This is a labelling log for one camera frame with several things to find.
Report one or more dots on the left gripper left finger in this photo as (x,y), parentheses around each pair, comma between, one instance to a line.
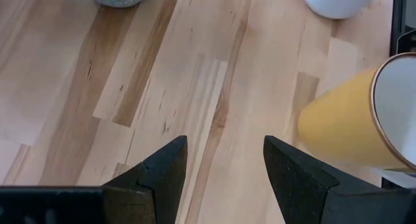
(165,178)

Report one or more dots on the black aluminium rig frame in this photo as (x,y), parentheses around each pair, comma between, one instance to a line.
(398,19)

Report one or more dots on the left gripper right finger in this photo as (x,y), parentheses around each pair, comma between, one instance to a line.
(295,185)

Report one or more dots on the yellow mug white interior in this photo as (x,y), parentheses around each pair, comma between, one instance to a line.
(341,126)

